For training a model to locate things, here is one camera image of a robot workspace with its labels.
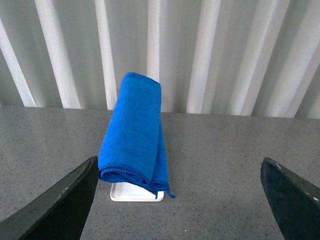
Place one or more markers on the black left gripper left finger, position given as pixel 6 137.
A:
pixel 61 212

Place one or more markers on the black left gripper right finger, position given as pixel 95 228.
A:
pixel 294 201

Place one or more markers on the blue microfiber cloth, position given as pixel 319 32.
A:
pixel 133 149

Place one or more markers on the white towel rack with wooden bars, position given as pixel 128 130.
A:
pixel 127 192

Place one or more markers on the white pleated curtain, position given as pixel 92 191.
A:
pixel 226 57

